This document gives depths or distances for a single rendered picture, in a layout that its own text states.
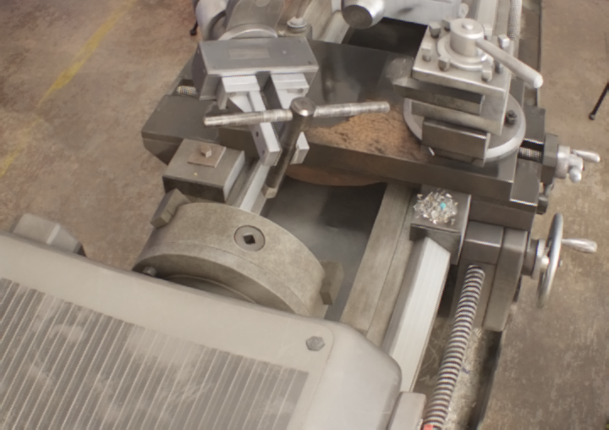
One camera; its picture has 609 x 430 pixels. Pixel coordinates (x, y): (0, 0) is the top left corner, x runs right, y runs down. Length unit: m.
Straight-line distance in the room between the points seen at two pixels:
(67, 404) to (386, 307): 0.79
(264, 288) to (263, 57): 0.26
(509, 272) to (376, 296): 0.32
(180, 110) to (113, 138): 1.37
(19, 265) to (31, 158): 2.27
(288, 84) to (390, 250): 0.61
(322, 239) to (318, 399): 0.95
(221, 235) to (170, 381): 0.31
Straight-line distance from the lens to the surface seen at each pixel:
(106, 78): 3.38
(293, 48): 0.94
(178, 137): 1.64
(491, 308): 1.68
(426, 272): 1.42
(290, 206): 1.68
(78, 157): 3.02
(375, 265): 1.43
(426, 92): 1.37
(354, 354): 0.73
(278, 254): 0.99
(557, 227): 1.60
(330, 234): 1.64
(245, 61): 0.90
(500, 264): 1.57
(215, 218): 1.00
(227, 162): 1.56
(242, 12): 0.91
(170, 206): 1.05
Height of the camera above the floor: 1.94
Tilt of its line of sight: 45 degrees down
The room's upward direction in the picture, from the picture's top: 3 degrees counter-clockwise
